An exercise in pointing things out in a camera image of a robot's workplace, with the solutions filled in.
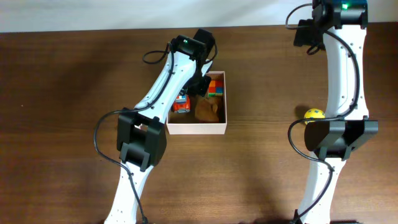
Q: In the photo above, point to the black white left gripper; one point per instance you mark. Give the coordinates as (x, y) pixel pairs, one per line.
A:
(201, 94)

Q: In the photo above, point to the white cardboard box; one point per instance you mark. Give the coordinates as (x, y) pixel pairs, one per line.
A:
(186, 123)

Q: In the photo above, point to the multicolour puzzle cube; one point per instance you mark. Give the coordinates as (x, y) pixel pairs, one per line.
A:
(216, 88)

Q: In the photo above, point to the brown plush toy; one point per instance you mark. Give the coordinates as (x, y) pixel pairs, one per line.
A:
(207, 109)

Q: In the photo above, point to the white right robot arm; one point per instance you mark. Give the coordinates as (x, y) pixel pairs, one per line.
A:
(339, 28)

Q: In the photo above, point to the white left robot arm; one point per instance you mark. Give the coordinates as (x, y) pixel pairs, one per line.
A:
(141, 138)

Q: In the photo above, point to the yellow ball with dots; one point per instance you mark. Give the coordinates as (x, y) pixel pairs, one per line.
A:
(312, 114)

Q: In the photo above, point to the red grey toy truck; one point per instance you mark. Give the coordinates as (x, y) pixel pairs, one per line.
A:
(182, 103)

